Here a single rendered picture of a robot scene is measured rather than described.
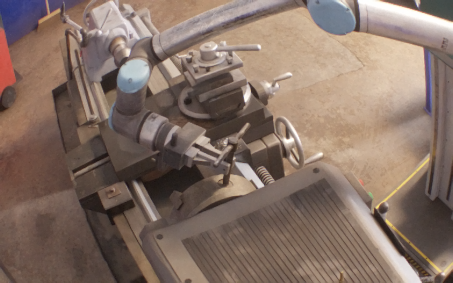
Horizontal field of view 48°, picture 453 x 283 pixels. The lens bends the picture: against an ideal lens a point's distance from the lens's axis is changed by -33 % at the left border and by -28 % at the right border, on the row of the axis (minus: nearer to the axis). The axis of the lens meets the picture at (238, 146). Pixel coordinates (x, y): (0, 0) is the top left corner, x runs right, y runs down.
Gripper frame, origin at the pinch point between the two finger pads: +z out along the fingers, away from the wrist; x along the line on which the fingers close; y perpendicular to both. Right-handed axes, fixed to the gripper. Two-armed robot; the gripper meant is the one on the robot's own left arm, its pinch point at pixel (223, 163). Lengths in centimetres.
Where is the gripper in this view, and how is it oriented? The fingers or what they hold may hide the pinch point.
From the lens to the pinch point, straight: 166.8
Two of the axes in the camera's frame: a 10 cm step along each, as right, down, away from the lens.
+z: 9.0, 3.8, -2.3
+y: 2.0, -8.0, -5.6
